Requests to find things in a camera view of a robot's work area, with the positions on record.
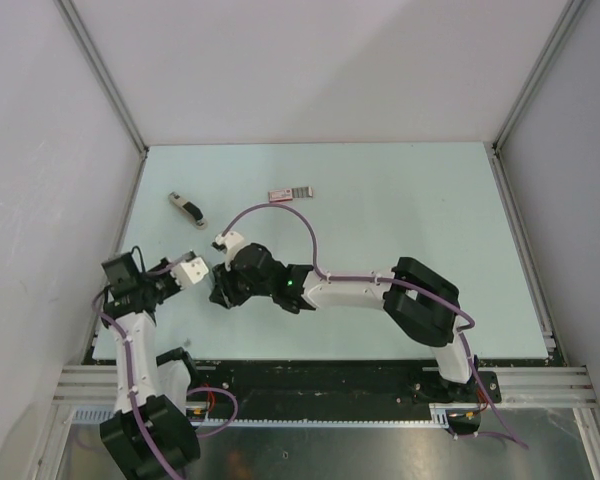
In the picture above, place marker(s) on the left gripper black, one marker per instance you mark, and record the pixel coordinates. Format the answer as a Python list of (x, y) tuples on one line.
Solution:
[(175, 287)]

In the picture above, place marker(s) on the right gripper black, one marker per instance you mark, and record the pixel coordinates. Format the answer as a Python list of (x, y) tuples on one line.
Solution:
[(224, 291)]

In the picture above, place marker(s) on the beige black stapler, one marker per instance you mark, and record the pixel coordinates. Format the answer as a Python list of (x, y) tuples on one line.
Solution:
[(190, 210)]

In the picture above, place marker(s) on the red staple box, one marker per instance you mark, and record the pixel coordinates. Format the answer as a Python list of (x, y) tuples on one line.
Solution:
[(290, 194)]

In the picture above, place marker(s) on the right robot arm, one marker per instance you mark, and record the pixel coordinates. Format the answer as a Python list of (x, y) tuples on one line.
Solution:
[(423, 304)]

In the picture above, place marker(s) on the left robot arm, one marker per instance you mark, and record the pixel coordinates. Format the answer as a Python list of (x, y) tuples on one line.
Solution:
[(149, 435)]

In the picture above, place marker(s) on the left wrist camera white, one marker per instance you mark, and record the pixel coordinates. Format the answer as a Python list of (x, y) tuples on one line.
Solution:
[(189, 270)]

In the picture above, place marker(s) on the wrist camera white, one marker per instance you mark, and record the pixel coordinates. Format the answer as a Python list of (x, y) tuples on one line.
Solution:
[(227, 242), (189, 270)]

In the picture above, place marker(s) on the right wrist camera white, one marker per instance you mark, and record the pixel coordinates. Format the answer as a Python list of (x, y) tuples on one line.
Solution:
[(227, 242)]

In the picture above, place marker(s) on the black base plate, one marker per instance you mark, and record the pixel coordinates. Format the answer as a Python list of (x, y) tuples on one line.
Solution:
[(329, 391)]

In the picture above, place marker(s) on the aluminium rail frame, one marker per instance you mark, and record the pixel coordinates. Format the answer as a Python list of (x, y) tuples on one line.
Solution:
[(521, 387)]

